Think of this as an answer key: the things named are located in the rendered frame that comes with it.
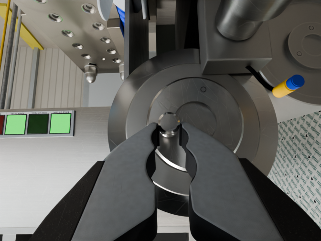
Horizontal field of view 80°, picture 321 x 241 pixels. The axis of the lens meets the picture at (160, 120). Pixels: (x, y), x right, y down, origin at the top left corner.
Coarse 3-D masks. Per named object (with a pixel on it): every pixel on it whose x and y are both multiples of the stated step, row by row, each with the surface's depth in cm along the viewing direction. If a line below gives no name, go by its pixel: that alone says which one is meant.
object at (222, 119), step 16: (176, 80) 16; (192, 80) 15; (208, 80) 15; (160, 96) 15; (176, 96) 15; (192, 96) 15; (208, 96) 15; (224, 96) 15; (160, 112) 15; (176, 112) 15; (192, 112) 15; (208, 112) 15; (224, 112) 15; (240, 112) 15; (208, 128) 15; (224, 128) 15; (240, 128) 15; (160, 144) 15; (176, 144) 14; (176, 160) 14
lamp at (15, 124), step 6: (12, 120) 51; (18, 120) 51; (24, 120) 51; (6, 126) 51; (12, 126) 51; (18, 126) 51; (24, 126) 51; (6, 132) 51; (12, 132) 51; (18, 132) 51
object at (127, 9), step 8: (128, 0) 21; (128, 8) 20; (128, 16) 20; (136, 16) 26; (128, 24) 20; (136, 24) 25; (144, 24) 36; (128, 32) 20; (136, 32) 25; (144, 32) 36; (128, 40) 20; (136, 40) 25; (144, 40) 36; (128, 48) 20; (136, 48) 25; (144, 48) 35; (128, 56) 19; (136, 56) 25; (144, 56) 35; (128, 64) 19; (136, 64) 24; (128, 72) 19
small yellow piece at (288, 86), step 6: (246, 66) 16; (252, 72) 15; (258, 78) 15; (288, 78) 13; (294, 78) 12; (300, 78) 12; (264, 84) 15; (282, 84) 13; (288, 84) 12; (294, 84) 12; (300, 84) 12; (270, 90) 14; (276, 90) 14; (282, 90) 13; (288, 90) 13; (294, 90) 12; (276, 96) 14; (282, 96) 14
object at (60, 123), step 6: (54, 114) 51; (60, 114) 51; (66, 114) 51; (54, 120) 51; (60, 120) 51; (66, 120) 51; (54, 126) 51; (60, 126) 51; (66, 126) 51; (54, 132) 50; (60, 132) 50; (66, 132) 50
